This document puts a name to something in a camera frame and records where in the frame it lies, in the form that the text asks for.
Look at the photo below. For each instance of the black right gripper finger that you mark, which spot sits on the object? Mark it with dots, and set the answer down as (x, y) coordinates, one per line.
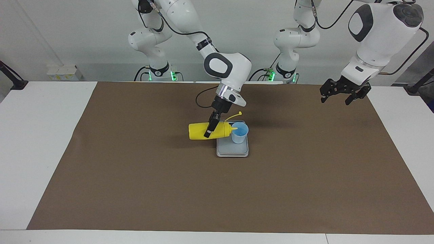
(212, 125)

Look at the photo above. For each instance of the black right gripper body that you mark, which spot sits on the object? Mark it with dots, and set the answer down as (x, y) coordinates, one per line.
(222, 105)

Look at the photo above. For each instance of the black stand leg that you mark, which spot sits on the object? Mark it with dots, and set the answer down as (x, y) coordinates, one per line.
(15, 81)
(420, 83)

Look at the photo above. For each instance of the brown table mat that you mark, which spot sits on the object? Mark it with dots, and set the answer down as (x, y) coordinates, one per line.
(217, 196)

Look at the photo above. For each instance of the silver digital kitchen scale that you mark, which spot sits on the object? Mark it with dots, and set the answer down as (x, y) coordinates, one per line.
(232, 149)

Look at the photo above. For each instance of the yellow squeeze bottle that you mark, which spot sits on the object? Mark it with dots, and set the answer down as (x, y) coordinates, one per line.
(196, 131)

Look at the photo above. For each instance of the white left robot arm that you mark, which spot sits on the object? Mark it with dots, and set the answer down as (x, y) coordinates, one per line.
(383, 40)

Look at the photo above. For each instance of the white wall socket box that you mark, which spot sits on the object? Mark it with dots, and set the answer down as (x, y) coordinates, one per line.
(62, 73)

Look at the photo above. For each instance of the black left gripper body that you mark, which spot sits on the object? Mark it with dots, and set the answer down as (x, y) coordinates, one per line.
(347, 84)

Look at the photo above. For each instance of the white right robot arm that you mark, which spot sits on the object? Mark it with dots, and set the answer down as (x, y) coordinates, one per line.
(234, 67)

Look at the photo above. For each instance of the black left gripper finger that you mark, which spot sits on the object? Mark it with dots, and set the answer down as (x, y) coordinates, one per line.
(360, 94)
(329, 88)

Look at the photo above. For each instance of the light blue plastic cup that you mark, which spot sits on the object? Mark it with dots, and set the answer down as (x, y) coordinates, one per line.
(239, 136)

